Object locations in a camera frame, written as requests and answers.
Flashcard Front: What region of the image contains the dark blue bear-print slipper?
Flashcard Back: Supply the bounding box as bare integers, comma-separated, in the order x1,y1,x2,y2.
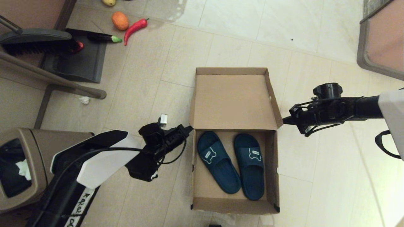
234,133,265,201
197,131,242,194

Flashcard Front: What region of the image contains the brown cardboard shoe box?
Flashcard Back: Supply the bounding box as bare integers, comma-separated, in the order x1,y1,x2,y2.
189,67,283,215

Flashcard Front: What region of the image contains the red toy chili pepper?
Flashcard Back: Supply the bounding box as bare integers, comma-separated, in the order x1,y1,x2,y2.
124,19,149,46

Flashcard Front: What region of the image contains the black dustpan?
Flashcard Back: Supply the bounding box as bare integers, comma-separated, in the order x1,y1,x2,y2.
41,28,107,84

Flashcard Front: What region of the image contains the dark toy eggplant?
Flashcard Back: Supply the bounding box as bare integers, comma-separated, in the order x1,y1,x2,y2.
87,33,123,44

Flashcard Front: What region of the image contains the brown metal table leg bar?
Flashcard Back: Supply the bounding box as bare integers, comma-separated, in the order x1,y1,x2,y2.
0,50,107,129

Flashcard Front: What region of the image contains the orange toy mango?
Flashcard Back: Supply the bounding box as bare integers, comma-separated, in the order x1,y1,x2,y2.
111,12,129,31

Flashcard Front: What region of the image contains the brown plastic trash bin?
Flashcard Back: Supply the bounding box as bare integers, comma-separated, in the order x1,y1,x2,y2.
0,128,95,212

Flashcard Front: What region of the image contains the white paper waste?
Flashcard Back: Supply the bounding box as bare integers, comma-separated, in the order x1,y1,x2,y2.
16,159,32,181

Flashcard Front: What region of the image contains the black bin liner bag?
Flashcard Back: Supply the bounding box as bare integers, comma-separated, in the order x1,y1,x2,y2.
0,139,33,198

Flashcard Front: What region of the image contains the black broom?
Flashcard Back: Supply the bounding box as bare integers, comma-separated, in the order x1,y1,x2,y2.
0,15,79,56

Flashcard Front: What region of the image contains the closed brown cardboard carton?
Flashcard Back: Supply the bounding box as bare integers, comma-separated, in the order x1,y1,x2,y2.
0,208,35,227

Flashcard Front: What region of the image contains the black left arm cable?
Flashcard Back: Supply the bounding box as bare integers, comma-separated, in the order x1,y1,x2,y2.
38,139,187,221

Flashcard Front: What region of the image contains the black cable loop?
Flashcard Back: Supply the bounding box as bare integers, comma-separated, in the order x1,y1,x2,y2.
375,130,404,159

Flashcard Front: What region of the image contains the brown table with grey frame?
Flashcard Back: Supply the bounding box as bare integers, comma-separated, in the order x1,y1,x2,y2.
357,0,404,81

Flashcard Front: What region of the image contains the brown table with dark frame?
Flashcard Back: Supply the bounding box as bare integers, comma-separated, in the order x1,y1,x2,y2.
0,0,78,32

